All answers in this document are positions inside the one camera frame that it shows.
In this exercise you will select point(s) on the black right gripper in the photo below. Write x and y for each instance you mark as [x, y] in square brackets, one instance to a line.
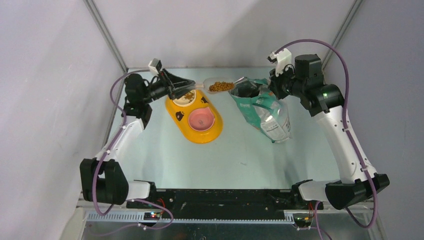
[275, 84]

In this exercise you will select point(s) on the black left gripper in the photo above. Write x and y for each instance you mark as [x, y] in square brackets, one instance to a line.
[170, 82]

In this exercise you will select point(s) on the green white pet food bag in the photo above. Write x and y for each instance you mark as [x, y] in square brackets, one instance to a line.
[261, 108]

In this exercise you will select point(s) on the clear plastic food scoop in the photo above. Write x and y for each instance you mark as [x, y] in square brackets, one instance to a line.
[209, 81]

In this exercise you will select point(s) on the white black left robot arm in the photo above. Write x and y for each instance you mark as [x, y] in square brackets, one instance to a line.
[102, 178]

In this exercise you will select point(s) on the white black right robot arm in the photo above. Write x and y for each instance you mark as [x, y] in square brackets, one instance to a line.
[304, 79]

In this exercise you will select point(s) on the brown pet food kibble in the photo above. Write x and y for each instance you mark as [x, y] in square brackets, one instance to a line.
[221, 86]

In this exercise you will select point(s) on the cream paw print bowl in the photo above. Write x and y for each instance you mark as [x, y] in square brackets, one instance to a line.
[187, 99]

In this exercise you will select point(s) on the yellow double bowl feeder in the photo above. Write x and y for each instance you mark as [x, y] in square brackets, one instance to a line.
[180, 117]

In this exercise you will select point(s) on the pink cat ear bowl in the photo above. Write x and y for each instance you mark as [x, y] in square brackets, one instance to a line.
[201, 119]

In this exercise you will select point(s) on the left controller board with LEDs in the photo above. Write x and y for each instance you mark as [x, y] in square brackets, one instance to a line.
[152, 216]

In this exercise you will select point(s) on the controller board with leds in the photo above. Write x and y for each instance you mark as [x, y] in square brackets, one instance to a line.
[303, 221]
[152, 216]

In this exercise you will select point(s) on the right controller board with LEDs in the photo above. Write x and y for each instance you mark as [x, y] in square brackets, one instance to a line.
[303, 221]

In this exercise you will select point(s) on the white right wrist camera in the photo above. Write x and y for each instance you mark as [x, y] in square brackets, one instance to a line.
[281, 58]

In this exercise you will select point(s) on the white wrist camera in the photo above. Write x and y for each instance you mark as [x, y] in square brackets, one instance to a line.
[155, 66]
[281, 58]

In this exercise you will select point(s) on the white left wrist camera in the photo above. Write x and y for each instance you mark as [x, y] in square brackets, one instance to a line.
[155, 66]

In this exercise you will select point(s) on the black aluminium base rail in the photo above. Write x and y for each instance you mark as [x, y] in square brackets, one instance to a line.
[215, 206]

